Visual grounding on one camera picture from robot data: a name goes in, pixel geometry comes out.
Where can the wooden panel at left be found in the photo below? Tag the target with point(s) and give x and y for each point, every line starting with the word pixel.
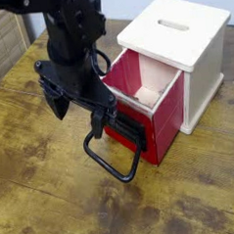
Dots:
pixel 13 40

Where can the black metal drawer handle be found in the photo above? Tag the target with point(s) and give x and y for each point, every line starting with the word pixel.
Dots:
pixel 133 131

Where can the red wooden drawer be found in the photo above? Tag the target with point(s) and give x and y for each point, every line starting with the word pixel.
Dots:
pixel 151 93

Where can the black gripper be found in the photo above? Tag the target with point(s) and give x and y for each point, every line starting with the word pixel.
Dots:
pixel 78 83

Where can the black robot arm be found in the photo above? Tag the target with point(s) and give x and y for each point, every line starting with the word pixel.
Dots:
pixel 73 28

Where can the white wooden drawer cabinet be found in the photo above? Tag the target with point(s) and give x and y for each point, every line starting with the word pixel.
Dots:
pixel 187 36

